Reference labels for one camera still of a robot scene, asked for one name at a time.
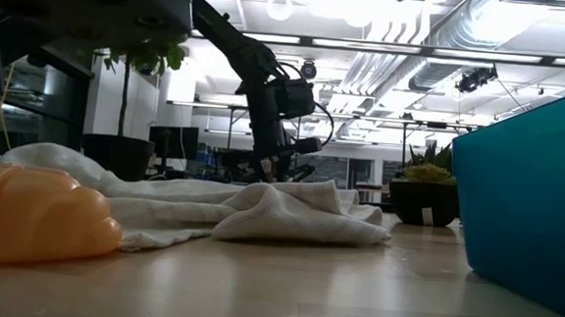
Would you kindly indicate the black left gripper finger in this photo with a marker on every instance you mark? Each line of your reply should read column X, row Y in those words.
column 262, row 169
column 308, row 145

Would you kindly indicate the leafy green potted plant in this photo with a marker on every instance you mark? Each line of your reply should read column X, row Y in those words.
column 115, row 155

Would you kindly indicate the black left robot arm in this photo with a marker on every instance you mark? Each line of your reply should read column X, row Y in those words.
column 100, row 0

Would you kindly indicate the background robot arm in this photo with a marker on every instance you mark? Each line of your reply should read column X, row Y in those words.
column 303, row 173

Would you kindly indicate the orange toy produce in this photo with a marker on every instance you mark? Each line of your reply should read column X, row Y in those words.
column 38, row 217

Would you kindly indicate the teal plastic tupperware container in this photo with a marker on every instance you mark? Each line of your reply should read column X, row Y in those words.
column 530, row 203

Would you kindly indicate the white plaid dish towel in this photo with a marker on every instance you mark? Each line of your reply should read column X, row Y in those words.
column 259, row 216

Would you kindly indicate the black round ceiling fixture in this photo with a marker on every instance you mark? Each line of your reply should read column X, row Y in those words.
column 308, row 70

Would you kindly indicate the black monitor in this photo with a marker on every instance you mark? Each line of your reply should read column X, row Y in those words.
column 175, row 142

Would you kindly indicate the white globe ceiling lamp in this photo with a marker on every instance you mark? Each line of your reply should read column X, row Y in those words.
column 279, row 8

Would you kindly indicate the small potted succulent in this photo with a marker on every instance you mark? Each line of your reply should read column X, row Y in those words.
column 425, row 197

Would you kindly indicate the black ceiling spotlight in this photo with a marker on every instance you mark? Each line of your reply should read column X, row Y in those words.
column 474, row 81

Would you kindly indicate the long ceiling light strip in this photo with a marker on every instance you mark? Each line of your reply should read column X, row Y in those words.
column 466, row 54

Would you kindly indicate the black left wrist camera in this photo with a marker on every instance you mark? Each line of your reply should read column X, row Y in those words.
column 293, row 97

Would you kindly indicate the black background workstation frame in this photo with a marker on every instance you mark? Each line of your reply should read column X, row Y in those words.
column 388, row 121

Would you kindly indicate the silver ceiling duct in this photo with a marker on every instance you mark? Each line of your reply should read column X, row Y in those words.
column 467, row 32

